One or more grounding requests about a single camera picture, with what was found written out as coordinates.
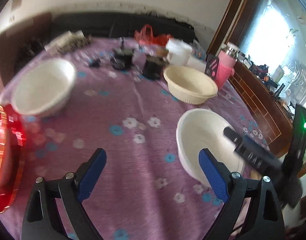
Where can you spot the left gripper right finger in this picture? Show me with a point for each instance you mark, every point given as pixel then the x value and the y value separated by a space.
pixel 264 216

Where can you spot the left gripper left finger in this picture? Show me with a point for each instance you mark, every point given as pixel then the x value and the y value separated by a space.
pixel 42 219

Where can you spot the red glass plate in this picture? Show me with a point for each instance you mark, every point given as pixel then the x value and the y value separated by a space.
pixel 12 155

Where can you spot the white foam bowl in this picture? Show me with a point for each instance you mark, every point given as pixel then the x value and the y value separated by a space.
pixel 202 128
pixel 45 90

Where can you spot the cream plastic bowl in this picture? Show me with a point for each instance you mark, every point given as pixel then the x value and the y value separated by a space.
pixel 189 85

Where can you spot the pink thermos bottle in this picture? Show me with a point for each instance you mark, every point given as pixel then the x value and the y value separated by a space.
pixel 227 59

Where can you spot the black phone stand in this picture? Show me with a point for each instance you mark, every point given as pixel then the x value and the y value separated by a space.
pixel 212 64

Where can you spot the purple floral tablecloth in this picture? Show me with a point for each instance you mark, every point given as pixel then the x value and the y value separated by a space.
pixel 143 191

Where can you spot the white plastic jar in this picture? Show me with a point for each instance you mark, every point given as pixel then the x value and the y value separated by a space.
pixel 179 52

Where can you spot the dark jar with cork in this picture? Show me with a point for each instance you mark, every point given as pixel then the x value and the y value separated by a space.
pixel 154 65

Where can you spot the red plastic bag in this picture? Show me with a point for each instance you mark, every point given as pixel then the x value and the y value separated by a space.
pixel 146 36

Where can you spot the black sofa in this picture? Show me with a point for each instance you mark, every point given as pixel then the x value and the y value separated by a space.
pixel 118 24

